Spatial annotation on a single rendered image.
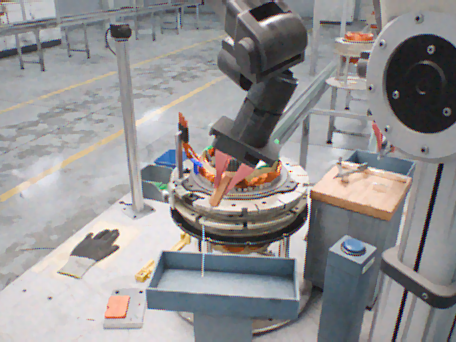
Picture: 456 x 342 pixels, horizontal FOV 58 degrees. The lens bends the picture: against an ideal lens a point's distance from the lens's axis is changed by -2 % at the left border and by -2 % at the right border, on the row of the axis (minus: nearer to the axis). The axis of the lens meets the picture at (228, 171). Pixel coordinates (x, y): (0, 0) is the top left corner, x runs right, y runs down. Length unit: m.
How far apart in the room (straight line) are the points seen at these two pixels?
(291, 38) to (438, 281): 0.35
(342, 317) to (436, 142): 0.56
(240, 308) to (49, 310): 0.59
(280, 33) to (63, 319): 0.85
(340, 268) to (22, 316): 0.76
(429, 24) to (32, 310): 1.04
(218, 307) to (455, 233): 0.37
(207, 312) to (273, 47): 0.43
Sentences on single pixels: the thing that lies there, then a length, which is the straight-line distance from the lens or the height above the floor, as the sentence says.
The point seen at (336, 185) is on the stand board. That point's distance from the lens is 1.04.
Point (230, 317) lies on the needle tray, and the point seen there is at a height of 1.00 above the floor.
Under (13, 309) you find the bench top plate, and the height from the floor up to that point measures 0.78.
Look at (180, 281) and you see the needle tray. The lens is 0.79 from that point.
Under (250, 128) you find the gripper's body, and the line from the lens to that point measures 0.58.
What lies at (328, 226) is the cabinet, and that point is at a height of 0.98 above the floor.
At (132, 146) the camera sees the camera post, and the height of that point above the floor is 1.02.
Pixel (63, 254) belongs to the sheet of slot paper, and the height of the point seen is 0.78.
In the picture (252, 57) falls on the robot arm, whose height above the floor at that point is 1.44.
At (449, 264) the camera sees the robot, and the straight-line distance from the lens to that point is 0.59.
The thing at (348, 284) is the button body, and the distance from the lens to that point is 0.89.
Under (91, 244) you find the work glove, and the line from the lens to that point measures 1.32.
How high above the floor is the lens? 1.53
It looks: 26 degrees down
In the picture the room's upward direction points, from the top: straight up
